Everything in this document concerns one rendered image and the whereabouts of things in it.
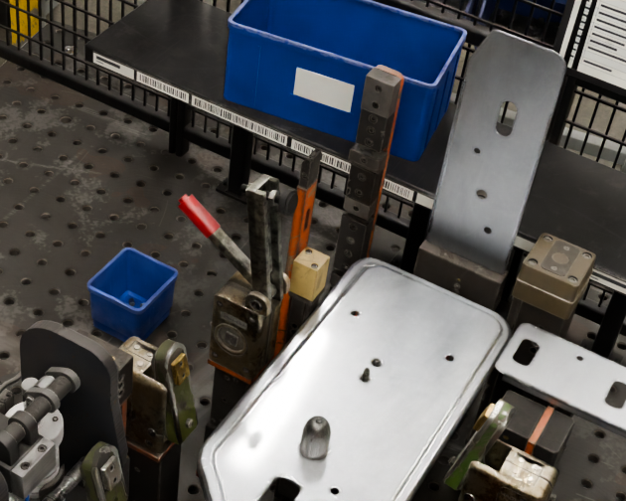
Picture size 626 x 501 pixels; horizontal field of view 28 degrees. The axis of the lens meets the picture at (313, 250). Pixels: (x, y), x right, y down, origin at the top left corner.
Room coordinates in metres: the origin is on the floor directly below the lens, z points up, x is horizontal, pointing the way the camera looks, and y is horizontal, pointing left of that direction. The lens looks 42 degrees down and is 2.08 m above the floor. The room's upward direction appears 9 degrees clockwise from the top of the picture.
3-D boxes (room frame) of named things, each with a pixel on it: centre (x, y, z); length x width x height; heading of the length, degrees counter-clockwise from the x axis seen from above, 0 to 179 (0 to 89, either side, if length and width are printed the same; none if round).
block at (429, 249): (1.24, -0.20, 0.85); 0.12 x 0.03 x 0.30; 67
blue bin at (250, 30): (1.51, 0.00, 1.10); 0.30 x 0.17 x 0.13; 75
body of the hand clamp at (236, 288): (1.07, 0.07, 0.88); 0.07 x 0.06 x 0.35; 67
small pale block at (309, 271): (1.12, 0.00, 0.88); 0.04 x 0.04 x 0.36; 67
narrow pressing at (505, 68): (1.24, -0.20, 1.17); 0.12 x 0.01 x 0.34; 67
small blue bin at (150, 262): (1.32, 0.26, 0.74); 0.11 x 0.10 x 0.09; 157
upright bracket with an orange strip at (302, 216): (1.16, 0.02, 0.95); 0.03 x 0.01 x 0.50; 157
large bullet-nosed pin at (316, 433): (0.89, -0.04, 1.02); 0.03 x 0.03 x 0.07
